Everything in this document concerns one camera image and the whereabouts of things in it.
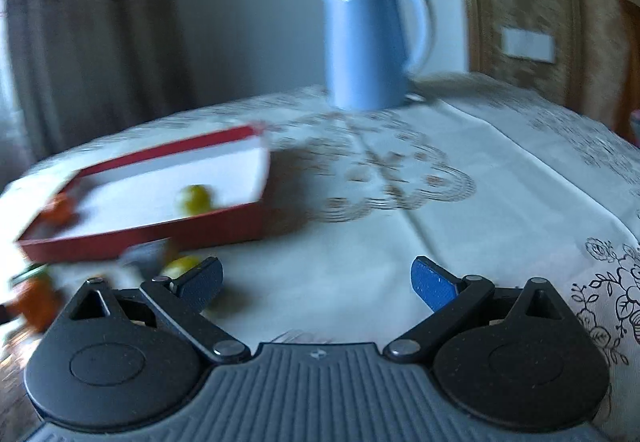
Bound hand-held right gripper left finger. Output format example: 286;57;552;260
62;257;252;364

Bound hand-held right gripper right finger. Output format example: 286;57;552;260
384;257;568;365

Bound green round fruit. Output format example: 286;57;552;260
161;255;221;313
174;185;211;217

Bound dark sugar cane piece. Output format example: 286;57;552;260
117;242;176;284

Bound red cardboard box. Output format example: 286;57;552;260
15;121;273;264

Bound orange tangerine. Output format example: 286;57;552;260
7;267;63;334
40;196;76;226

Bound white embroidered tablecloth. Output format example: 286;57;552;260
0;71;640;442

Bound blue electric kettle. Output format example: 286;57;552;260
321;0;435;112

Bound brown patterned curtain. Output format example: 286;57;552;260
4;0;195;164

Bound white wall switch panel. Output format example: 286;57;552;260
501;26;557;63

